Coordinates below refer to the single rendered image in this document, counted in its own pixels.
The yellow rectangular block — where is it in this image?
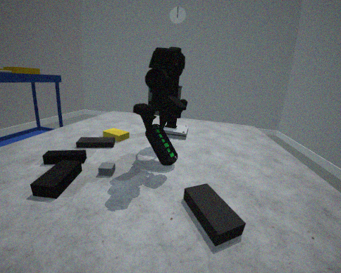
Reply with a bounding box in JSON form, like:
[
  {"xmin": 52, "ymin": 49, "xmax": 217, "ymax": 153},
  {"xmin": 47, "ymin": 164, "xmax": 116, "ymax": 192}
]
[{"xmin": 103, "ymin": 128, "xmax": 130, "ymax": 142}]

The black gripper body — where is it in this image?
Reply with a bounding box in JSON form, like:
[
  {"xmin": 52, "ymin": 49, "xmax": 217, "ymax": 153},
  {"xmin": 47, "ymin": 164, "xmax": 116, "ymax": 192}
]
[{"xmin": 133, "ymin": 88, "xmax": 172, "ymax": 117}]

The dark grey controller unit with rocker switches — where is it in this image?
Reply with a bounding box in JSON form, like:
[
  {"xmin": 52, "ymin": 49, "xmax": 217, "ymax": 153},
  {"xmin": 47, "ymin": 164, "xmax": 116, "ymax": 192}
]
[{"xmin": 145, "ymin": 124, "xmax": 178, "ymax": 166}]

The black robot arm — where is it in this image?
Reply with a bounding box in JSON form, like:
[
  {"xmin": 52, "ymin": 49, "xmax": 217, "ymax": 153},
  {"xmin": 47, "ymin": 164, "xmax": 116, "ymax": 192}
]
[{"xmin": 145, "ymin": 47, "xmax": 187, "ymax": 128}]

